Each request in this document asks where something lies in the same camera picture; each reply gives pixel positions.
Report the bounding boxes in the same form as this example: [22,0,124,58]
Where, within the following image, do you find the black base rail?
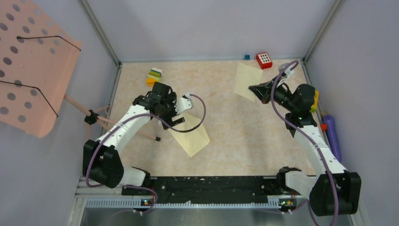
[74,174,359,213]

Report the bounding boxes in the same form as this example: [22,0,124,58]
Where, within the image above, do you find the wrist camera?
[175,93,194,114]
[277,63,294,87]

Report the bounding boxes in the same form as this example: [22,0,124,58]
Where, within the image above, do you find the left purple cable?
[85,94,207,216]

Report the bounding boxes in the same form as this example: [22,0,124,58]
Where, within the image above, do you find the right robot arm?
[248,81,361,217]

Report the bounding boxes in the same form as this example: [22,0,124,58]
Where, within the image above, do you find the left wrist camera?
[175,93,194,114]

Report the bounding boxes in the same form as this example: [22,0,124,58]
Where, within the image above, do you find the yellow envelope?
[168,113,210,157]

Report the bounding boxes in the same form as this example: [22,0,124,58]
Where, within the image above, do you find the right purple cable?
[270,60,340,226]

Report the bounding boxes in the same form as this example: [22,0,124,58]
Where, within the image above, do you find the red toy block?
[255,52,273,70]

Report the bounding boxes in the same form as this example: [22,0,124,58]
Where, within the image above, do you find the pink perforated music stand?
[0,0,161,175]

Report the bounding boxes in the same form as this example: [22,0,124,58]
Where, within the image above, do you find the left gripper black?
[158,92,185,129]

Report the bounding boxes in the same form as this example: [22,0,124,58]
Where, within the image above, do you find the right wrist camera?
[277,63,294,87]

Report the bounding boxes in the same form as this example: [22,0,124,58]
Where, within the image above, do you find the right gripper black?
[249,76,297,112]

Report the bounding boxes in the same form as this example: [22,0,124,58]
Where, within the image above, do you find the purple cable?
[270,60,340,226]
[85,94,207,216]

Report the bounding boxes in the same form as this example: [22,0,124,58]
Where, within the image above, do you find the yellow green toy block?
[310,90,319,113]

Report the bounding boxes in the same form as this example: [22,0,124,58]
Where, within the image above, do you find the stacked colourful toy blocks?
[146,67,162,86]

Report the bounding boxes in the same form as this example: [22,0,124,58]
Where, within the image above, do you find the letter sheet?
[233,63,263,102]

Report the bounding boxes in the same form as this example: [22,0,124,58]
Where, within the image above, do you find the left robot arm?
[83,82,193,195]

